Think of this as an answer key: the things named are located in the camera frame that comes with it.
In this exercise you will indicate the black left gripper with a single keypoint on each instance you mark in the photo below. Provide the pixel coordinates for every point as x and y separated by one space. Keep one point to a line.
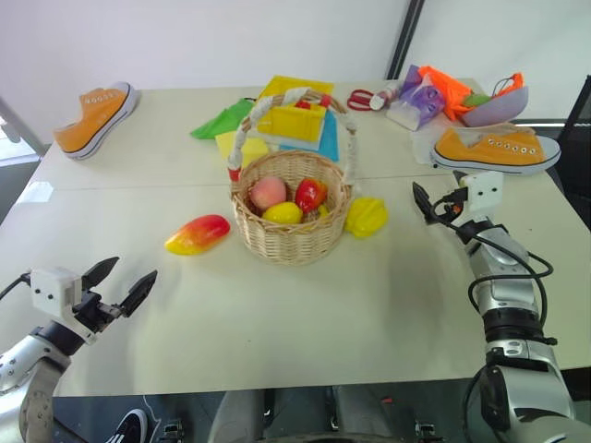
92 311

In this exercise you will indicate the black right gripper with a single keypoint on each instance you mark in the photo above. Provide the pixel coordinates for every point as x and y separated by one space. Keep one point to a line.
450 213

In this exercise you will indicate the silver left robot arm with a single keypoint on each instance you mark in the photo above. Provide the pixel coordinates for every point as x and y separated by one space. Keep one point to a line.
27 369

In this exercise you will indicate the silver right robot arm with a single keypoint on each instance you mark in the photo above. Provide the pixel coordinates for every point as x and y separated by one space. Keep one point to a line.
508 295

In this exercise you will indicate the small yellow-green object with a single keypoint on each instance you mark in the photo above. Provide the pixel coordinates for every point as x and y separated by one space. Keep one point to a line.
323 211

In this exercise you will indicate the yellow starfruit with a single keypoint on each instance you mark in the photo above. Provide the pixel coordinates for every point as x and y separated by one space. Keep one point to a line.
367 216

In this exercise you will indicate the orange canvas sneaker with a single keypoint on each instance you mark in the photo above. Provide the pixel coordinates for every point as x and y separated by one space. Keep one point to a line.
489 150
92 120

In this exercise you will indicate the red yellow mango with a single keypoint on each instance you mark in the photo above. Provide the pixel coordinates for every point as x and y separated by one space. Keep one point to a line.
198 234

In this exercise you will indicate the purple white toy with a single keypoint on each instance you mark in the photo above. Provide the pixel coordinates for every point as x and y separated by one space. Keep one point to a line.
429 99

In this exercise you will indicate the white red striped tube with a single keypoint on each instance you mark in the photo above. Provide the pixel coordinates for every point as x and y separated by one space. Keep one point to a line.
383 98

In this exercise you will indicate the blue sheet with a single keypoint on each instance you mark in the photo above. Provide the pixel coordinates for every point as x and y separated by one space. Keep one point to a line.
330 138

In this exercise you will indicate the red yellow apple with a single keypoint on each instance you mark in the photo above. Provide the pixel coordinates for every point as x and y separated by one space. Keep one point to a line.
310 193

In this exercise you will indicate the green round item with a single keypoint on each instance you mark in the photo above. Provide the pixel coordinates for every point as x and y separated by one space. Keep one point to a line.
475 100

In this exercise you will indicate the orange cloth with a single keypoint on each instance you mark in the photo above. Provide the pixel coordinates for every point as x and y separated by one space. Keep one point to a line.
454 92

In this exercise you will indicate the purple bowl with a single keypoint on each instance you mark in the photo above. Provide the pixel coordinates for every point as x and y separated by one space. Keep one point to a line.
498 111

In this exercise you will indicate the red scissors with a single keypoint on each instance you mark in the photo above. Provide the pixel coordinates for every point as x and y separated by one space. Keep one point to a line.
349 99

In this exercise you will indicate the yellow lemon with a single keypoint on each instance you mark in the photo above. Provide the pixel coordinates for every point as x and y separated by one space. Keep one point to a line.
282 213

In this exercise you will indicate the black white shoe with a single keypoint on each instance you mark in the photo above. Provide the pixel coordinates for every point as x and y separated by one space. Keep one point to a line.
127 427

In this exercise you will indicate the yellow plastic box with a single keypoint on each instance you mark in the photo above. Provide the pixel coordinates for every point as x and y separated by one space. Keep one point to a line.
293 122

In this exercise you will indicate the pink peach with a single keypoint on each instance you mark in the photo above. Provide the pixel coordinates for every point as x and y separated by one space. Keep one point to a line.
268 191

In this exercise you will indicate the small red item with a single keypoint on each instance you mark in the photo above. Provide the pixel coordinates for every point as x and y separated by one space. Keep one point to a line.
302 104

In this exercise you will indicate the black pole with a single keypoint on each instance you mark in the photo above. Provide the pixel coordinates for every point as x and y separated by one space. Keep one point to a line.
406 37

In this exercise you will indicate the small yellow square sheet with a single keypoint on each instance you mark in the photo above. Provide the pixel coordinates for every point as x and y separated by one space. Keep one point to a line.
226 140

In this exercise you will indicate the grey robot lower body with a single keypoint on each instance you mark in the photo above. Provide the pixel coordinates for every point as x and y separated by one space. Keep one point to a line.
369 415

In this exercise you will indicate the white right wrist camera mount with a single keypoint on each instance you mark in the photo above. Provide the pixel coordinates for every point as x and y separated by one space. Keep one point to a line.
486 190

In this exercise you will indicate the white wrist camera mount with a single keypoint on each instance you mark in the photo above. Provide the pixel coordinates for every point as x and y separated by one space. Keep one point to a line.
51 288
486 190

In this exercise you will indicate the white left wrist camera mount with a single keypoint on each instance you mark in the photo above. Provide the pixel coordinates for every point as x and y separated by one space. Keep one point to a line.
51 288

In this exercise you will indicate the grey metal frame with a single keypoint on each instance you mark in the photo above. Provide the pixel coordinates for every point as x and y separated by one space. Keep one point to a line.
20 129

